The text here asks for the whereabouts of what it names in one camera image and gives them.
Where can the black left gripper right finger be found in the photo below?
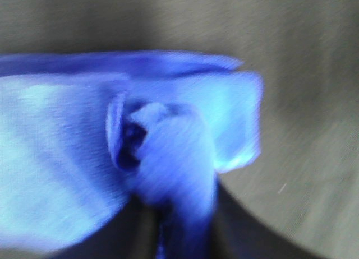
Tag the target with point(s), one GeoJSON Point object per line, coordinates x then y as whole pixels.
{"type": "Point", "coordinates": [236, 234]}

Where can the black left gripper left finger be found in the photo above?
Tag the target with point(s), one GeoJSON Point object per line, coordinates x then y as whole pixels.
{"type": "Point", "coordinates": [132, 233]}

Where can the blue microfiber towel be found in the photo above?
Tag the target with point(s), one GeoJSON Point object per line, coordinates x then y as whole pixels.
{"type": "Point", "coordinates": [83, 133]}

